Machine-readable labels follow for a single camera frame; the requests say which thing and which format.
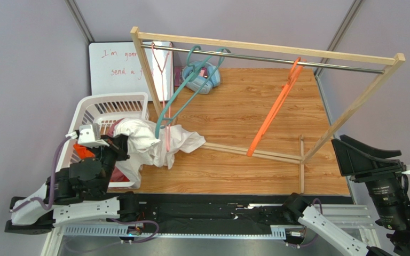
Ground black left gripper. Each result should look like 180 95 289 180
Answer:
88 131 131 196

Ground white t shirt red print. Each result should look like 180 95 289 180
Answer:
106 118 206 182

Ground orange t shirt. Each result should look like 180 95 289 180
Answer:
73 143 95 159

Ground pink wire hanger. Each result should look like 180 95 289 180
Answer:
151 41 174 152

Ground teal plastic hanger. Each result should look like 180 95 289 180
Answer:
154 45 231 139

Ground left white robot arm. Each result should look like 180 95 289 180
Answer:
4 135 141 235

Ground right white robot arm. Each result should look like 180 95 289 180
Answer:
281 135 410 255

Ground orange plastic hanger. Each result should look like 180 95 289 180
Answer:
246 57 304 157

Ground white whiteboard red writing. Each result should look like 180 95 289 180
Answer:
89 41 175 103

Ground metal hanging rod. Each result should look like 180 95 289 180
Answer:
154 45 384 74

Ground light blue headphones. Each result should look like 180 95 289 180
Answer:
181 61 221 94

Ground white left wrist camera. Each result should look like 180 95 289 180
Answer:
65 123 109 148

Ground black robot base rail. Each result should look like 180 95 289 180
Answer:
49 191 374 246

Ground wooden clothes rack frame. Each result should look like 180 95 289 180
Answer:
131 27 406 196

